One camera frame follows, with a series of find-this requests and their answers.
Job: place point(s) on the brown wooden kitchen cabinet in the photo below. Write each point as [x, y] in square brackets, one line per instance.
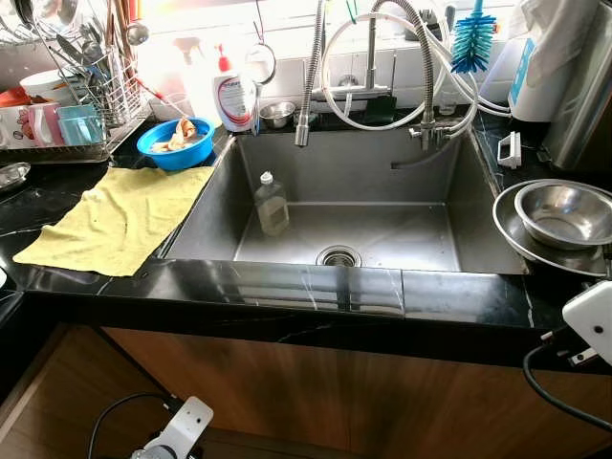
[335, 402]

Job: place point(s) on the dark green sponge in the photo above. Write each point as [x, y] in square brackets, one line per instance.
[380, 110]

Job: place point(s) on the steel mesh strainer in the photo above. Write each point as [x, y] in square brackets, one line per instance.
[261, 65]

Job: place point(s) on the large steel basin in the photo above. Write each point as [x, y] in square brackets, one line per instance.
[521, 244]

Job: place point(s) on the blue bottle brush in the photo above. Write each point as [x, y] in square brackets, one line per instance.
[473, 43]

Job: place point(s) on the clear plastic bottle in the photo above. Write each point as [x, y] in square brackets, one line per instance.
[272, 212]

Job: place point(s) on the white red pump soap bottle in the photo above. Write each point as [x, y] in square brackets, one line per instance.
[234, 100]

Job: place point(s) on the steel gooseneck faucet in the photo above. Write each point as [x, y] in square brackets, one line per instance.
[427, 86]

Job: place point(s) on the orange bowl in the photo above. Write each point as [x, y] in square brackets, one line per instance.
[14, 96]

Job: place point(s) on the tall steel canister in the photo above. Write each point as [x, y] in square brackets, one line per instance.
[583, 115]

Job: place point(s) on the small steel bowl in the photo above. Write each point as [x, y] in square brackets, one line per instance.
[277, 115]

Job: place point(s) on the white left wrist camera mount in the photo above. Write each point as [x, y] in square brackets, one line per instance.
[186, 426]

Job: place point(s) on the yellow cloth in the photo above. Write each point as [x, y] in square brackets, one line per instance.
[115, 220]

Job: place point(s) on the white bowl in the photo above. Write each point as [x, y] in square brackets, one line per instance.
[48, 84]

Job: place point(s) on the steel sink drain strainer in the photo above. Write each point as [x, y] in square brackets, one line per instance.
[338, 256]

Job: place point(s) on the white printed mug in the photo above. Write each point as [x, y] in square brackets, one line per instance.
[11, 126]

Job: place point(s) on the small steel dish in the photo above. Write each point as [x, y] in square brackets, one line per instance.
[13, 175]

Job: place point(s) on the medium steel bowl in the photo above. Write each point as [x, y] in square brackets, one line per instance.
[564, 215]

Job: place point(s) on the steel ladle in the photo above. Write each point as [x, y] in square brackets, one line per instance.
[138, 33]

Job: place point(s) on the blue plastic bowl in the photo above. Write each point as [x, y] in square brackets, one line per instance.
[177, 160]

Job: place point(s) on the pale food peels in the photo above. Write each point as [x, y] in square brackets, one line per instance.
[182, 134]

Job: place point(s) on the white water purifier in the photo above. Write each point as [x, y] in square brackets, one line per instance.
[550, 86]

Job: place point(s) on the stainless steel sink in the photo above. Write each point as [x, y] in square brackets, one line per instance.
[363, 182]

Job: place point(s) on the white plastic holder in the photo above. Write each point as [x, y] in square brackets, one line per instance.
[501, 153]

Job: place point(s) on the pink mug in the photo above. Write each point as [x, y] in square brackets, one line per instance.
[43, 124]

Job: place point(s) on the teal plastic cup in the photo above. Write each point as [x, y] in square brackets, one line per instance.
[80, 124]

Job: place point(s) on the steel wall tap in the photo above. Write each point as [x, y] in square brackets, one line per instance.
[371, 57]

